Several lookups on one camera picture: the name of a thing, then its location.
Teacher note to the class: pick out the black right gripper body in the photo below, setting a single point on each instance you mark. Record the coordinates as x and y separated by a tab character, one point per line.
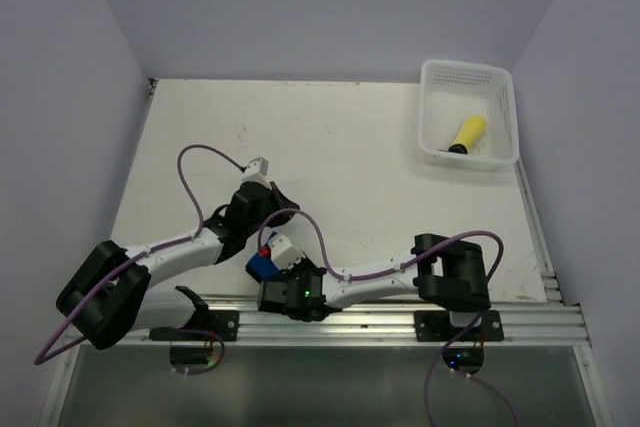
296	272

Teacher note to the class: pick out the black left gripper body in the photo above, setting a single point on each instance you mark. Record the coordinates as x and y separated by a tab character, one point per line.
272	202

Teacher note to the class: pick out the blue towel dark trim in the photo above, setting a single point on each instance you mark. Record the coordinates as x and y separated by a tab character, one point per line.
260	266

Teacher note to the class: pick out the yellow towel black trim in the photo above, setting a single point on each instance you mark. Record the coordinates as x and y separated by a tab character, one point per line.
469	133

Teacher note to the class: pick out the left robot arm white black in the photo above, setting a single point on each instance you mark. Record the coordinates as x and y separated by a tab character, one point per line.
104	299

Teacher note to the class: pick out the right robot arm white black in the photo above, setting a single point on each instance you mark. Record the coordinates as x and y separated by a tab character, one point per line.
448	274

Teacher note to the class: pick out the white plastic basket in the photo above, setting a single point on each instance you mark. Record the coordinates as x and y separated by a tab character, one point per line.
450	92

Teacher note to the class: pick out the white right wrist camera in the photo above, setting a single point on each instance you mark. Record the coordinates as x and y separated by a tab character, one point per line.
281	252

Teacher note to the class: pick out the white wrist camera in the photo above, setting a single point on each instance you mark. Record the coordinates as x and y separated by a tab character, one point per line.
256	171
281	252

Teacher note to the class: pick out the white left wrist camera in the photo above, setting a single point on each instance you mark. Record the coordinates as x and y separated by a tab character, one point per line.
256	171

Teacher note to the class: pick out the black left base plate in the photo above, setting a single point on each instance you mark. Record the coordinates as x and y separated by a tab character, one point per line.
223	323

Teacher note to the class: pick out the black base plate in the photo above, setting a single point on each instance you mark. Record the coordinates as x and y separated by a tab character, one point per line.
223	323
441	326

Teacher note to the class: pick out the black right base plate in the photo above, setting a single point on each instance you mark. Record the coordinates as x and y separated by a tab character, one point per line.
441	326

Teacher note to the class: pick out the aluminium mounting rail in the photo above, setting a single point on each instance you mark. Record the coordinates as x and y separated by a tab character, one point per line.
390	323

